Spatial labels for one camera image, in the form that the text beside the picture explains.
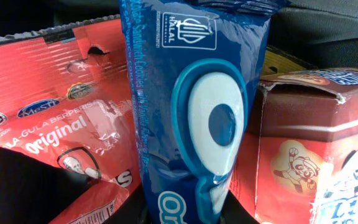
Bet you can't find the red Hello Panda box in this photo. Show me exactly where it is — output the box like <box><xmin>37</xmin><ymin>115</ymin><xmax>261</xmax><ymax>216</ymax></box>
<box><xmin>230</xmin><ymin>68</ymin><xmax>358</xmax><ymax>223</ymax></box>

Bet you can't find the red snack bag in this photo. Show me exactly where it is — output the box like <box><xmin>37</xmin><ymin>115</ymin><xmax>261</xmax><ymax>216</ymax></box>
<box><xmin>0</xmin><ymin>16</ymin><xmax>140</xmax><ymax>223</ymax></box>

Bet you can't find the dark green open box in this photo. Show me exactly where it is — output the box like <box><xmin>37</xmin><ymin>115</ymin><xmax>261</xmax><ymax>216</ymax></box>
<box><xmin>0</xmin><ymin>0</ymin><xmax>358</xmax><ymax>223</ymax></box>

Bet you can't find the yellow seed snack bag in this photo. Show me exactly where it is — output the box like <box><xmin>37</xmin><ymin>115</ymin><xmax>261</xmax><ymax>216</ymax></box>
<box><xmin>262</xmin><ymin>45</ymin><xmax>317</xmax><ymax>76</ymax></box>

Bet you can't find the blue Oreo cookie pack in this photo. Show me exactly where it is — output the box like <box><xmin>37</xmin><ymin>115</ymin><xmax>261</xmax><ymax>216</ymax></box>
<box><xmin>120</xmin><ymin>0</ymin><xmax>286</xmax><ymax>224</ymax></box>

